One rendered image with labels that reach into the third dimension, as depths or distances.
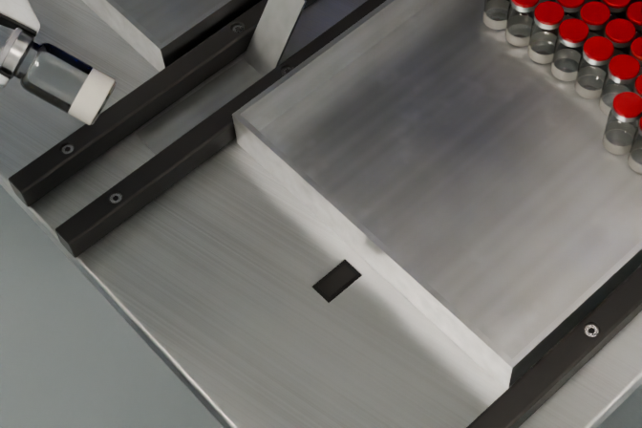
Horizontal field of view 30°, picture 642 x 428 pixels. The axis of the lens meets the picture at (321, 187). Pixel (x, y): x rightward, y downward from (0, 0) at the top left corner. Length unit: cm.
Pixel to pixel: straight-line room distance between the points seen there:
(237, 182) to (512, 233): 19
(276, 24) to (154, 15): 11
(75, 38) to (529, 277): 39
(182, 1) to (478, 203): 29
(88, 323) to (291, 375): 107
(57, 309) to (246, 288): 106
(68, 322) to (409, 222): 107
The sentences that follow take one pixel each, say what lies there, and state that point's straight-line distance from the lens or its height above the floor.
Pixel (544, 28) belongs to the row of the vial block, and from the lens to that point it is 86.
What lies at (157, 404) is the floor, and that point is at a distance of 173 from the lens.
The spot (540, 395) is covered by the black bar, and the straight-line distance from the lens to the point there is 74.
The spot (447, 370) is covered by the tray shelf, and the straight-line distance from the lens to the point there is 76.
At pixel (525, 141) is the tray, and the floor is 88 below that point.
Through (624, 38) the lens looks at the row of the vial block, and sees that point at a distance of 85.
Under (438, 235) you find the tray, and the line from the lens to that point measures 80.
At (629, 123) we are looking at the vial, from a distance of 82.
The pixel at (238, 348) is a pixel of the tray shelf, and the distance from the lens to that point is 77.
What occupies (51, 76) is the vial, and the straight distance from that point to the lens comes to 50.
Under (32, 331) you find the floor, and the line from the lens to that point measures 183.
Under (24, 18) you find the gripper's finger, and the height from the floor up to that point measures 121.
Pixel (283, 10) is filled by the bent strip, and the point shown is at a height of 93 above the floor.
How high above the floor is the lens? 157
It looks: 57 degrees down
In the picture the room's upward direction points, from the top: 5 degrees counter-clockwise
